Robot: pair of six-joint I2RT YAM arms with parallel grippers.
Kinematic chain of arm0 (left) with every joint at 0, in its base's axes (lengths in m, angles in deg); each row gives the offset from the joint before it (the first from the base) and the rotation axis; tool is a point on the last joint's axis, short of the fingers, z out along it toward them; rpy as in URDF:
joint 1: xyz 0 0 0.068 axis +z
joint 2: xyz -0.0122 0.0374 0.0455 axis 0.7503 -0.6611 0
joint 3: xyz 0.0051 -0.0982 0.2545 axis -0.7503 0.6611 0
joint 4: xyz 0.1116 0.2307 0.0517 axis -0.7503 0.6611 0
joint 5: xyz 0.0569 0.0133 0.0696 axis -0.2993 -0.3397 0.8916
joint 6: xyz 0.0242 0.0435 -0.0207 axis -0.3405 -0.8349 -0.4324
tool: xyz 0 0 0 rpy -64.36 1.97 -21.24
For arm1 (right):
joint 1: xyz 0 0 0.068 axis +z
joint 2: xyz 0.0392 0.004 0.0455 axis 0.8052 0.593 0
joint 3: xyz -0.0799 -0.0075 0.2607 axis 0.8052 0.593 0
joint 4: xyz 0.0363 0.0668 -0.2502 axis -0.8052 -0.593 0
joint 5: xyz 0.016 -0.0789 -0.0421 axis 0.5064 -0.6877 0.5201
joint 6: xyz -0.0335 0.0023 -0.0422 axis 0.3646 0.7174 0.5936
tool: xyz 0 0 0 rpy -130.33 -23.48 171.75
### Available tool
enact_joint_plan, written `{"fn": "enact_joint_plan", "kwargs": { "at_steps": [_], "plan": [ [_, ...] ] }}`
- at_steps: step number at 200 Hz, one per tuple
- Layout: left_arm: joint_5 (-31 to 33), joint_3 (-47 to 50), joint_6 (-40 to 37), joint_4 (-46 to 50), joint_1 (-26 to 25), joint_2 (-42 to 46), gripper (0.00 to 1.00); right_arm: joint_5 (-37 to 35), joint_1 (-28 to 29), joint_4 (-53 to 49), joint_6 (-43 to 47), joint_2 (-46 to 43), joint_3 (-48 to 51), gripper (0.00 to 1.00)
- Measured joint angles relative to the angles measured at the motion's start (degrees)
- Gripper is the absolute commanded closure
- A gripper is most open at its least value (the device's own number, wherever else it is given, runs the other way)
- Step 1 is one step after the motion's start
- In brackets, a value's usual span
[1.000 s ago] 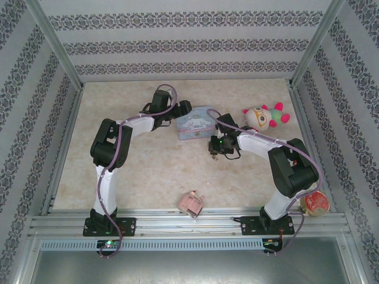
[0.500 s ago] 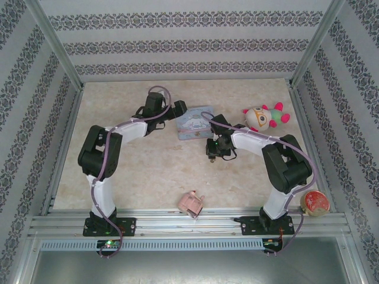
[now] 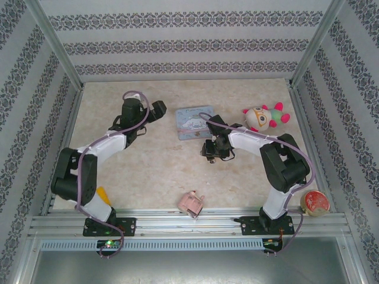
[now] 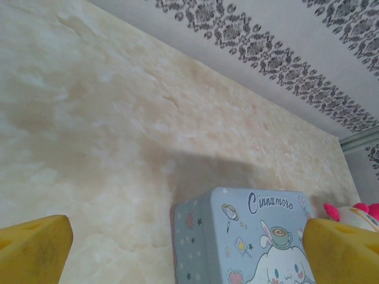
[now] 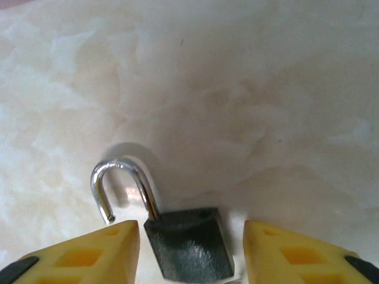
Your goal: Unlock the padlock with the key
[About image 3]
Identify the blue cartoon print tin box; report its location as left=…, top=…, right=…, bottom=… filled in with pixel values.
left=175, top=105, right=216, bottom=142

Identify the plush doll with pink limbs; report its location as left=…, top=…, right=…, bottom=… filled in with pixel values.
left=243, top=102, right=291, bottom=133

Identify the pink toy house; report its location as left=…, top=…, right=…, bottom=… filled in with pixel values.
left=178, top=191, right=205, bottom=219

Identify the yellow plastic object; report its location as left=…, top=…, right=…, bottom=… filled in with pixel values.
left=97, top=186, right=112, bottom=205

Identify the round tin with red lid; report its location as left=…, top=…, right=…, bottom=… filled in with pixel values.
left=300, top=191, right=330, bottom=218

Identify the grey metal panel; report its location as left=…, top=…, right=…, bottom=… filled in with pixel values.
left=29, top=250, right=364, bottom=284

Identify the circuit board with green light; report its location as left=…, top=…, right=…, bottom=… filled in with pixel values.
left=97, top=239, right=121, bottom=249

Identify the aluminium table side rail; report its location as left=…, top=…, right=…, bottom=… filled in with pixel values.
left=290, top=85, right=338, bottom=212
left=41, top=88, right=85, bottom=215

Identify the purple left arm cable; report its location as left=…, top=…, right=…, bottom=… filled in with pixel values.
left=75, top=90, right=150, bottom=260

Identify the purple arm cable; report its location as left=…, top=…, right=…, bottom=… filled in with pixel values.
left=197, top=111, right=316, bottom=258
left=75, top=90, right=150, bottom=260

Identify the aluminium mounting rail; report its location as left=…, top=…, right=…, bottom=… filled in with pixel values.
left=28, top=208, right=353, bottom=237

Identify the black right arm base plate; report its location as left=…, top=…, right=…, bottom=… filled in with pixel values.
left=241, top=217, right=296, bottom=237

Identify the slotted grey cable duct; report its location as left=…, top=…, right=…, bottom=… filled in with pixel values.
left=40, top=238, right=264, bottom=251

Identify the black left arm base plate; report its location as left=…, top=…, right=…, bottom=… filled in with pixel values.
left=83, top=217, right=137, bottom=237

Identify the aluminium frame upright post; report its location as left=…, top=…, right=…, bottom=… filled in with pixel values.
left=23, top=0, right=85, bottom=89
left=291, top=0, right=347, bottom=87

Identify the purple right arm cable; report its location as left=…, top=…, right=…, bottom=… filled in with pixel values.
left=197, top=111, right=316, bottom=258

